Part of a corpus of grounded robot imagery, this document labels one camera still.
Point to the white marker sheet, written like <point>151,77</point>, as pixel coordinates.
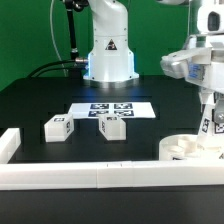
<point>123,110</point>

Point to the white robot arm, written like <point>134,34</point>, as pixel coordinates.
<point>111,60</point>

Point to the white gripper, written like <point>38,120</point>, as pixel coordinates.
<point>200,62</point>

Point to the white round stool seat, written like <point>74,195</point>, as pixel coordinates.
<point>185,147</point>

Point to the white U-shaped fence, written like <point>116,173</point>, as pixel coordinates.
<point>101,175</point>

